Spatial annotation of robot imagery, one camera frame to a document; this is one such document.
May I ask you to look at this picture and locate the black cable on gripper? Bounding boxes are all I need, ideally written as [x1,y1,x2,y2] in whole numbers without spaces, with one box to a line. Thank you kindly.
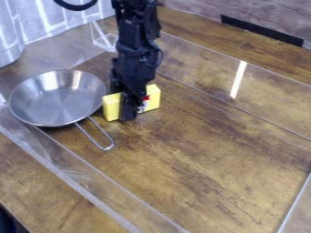
[51,0,165,69]

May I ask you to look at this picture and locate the black strip on table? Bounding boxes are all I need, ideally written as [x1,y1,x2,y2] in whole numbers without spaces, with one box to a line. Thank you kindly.
[221,15,304,47]

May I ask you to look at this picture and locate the yellow butter block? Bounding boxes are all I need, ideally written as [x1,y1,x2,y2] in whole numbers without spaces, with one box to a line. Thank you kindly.
[101,84,161,121]

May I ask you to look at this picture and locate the clear acrylic barrier wall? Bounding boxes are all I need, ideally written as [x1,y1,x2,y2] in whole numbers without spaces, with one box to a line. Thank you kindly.
[0,15,311,233]

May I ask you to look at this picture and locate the white sheer curtain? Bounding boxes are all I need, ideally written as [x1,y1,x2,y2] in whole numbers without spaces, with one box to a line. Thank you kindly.
[0,0,114,68]

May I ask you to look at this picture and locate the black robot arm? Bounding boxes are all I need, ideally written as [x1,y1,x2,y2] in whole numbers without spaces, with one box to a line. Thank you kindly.
[110,0,162,121]

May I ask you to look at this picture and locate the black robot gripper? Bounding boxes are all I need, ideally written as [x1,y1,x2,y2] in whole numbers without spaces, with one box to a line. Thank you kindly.
[109,42,160,121]

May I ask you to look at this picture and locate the silver metal frying pan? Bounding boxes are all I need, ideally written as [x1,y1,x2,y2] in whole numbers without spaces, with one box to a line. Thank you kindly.
[7,70,114,151]

